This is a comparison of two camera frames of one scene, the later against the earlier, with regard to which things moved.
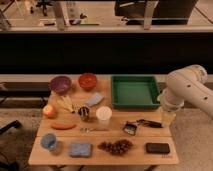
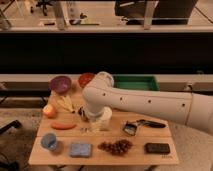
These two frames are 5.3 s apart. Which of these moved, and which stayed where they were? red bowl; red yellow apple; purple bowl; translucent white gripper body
Moved: translucent white gripper body
Stayed: red bowl; purple bowl; red yellow apple
